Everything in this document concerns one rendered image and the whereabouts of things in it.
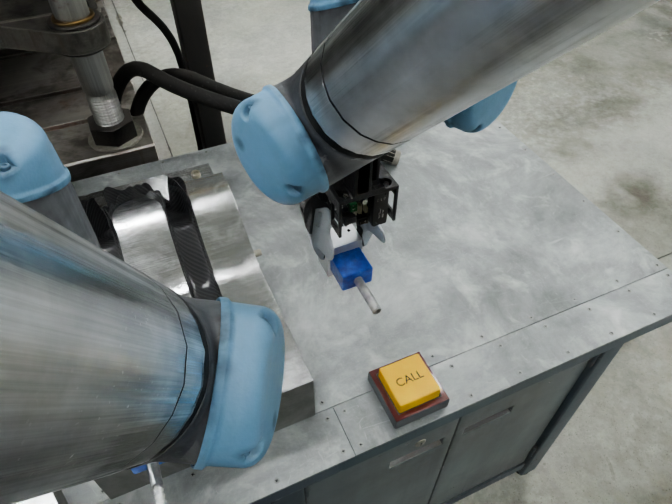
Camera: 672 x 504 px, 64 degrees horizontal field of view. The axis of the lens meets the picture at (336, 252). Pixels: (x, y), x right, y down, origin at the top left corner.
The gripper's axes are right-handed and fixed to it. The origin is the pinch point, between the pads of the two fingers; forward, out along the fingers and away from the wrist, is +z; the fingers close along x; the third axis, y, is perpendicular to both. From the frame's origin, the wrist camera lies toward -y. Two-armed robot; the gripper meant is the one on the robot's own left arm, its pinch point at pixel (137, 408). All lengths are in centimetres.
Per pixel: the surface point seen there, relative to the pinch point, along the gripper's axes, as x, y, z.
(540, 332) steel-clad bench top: 54, 4, 13
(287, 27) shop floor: 112, -276, 93
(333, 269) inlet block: 26.8, -9.8, 0.5
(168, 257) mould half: 7.4, -23.2, 3.0
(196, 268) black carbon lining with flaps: 10.5, -21.1, 4.5
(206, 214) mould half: 14.3, -27.3, 0.9
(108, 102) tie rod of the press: 5, -72, 5
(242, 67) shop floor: 73, -239, 93
